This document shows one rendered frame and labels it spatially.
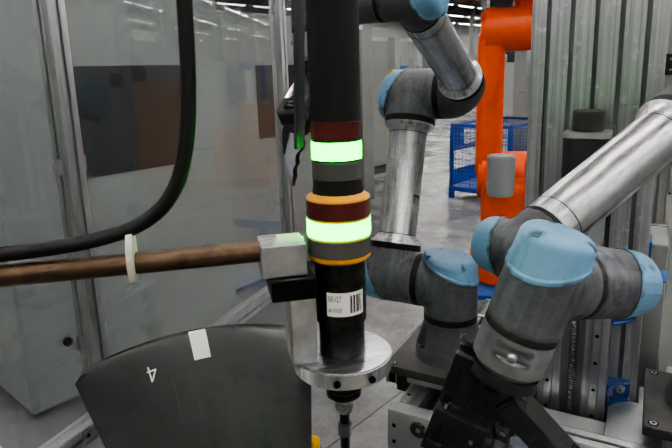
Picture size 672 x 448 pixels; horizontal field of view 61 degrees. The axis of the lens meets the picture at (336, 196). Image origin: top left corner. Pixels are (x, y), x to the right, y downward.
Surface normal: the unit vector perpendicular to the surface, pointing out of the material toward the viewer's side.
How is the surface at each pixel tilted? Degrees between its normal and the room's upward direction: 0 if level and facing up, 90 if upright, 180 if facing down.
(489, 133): 96
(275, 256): 90
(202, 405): 37
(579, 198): 51
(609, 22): 90
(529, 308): 89
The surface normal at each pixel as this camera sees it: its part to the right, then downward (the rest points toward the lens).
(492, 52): -0.22, 0.32
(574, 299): 0.46, 0.33
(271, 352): 0.25, -0.74
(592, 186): 0.04, -0.45
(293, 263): 0.22, 0.20
